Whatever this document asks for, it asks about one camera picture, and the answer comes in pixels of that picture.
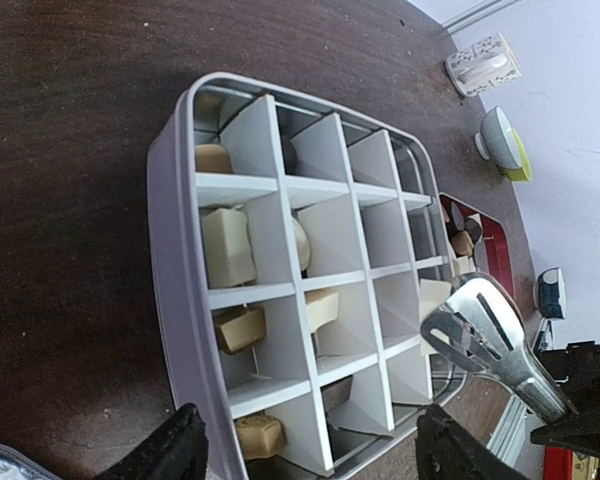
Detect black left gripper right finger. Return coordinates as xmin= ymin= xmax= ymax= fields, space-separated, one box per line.
xmin=415 ymin=404 xmax=525 ymax=480

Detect bunny print tin lid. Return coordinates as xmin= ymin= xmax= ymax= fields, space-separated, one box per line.
xmin=0 ymin=444 xmax=58 ymax=480

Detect white mug yellow inside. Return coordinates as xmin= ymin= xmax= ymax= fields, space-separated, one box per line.
xmin=445 ymin=33 xmax=522 ymax=97

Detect lime green bowl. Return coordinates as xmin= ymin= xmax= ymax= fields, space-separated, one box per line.
xmin=503 ymin=130 xmax=532 ymax=182

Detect dark bowl white inside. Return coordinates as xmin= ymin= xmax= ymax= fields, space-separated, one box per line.
xmin=534 ymin=267 xmax=567 ymax=320

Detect right aluminium frame post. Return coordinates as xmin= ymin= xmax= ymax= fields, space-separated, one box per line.
xmin=442 ymin=0 xmax=521 ymax=33

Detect red chocolate tray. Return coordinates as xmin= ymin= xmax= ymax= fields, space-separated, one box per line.
xmin=439 ymin=193 xmax=513 ymax=288

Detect light blue bowl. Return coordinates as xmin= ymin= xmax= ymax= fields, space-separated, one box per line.
xmin=474 ymin=106 xmax=521 ymax=169

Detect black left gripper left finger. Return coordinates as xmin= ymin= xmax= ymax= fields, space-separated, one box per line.
xmin=99 ymin=403 xmax=208 ymax=480

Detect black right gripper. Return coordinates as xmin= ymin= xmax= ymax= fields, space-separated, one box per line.
xmin=530 ymin=341 xmax=600 ymax=458

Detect metal serving tongs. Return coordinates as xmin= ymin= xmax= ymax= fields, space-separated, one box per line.
xmin=420 ymin=273 xmax=577 ymax=424

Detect white divided tin box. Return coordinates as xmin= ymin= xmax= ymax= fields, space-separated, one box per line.
xmin=147 ymin=72 xmax=466 ymax=479

